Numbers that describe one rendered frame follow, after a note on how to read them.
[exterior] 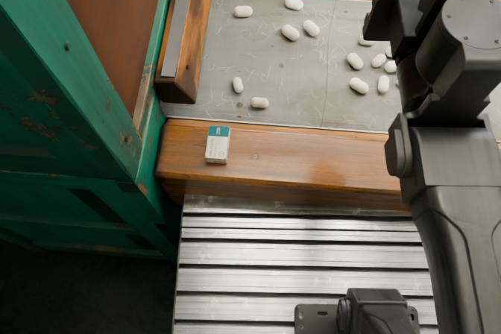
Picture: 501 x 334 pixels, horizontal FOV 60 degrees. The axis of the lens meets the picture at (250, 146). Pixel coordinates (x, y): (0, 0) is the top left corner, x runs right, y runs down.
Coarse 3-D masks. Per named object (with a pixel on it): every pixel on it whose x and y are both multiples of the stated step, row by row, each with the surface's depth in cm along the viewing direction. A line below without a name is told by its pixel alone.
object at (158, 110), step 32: (160, 128) 75; (0, 192) 81; (32, 192) 79; (64, 192) 77; (96, 192) 70; (128, 192) 67; (160, 192) 78; (0, 224) 111; (32, 224) 100; (64, 224) 97; (96, 224) 97; (128, 224) 97; (160, 224) 93; (128, 256) 135; (160, 256) 130
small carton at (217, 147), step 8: (216, 128) 72; (224, 128) 72; (208, 136) 71; (216, 136) 71; (224, 136) 71; (208, 144) 71; (216, 144) 71; (224, 144) 71; (208, 152) 70; (216, 152) 70; (224, 152) 70; (208, 160) 71; (216, 160) 71; (224, 160) 70
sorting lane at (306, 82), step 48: (240, 0) 89; (336, 0) 89; (240, 48) 84; (288, 48) 84; (336, 48) 84; (384, 48) 84; (240, 96) 80; (288, 96) 80; (336, 96) 80; (384, 96) 80
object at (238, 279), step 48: (192, 240) 78; (240, 240) 78; (288, 240) 78; (336, 240) 76; (384, 240) 76; (192, 288) 73; (240, 288) 73; (288, 288) 73; (336, 288) 73; (384, 288) 73
